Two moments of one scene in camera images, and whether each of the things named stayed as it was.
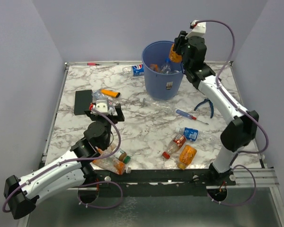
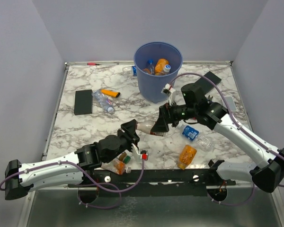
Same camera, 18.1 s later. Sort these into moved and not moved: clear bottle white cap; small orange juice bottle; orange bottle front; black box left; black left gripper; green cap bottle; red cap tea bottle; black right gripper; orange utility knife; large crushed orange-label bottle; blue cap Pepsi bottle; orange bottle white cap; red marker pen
Moved: small orange juice bottle; clear bottle white cap; red cap tea bottle; large crushed orange-label bottle; black left gripper; black right gripper; blue cap Pepsi bottle
Not moved: orange bottle white cap; black box left; orange bottle front; red marker pen; orange utility knife; green cap bottle
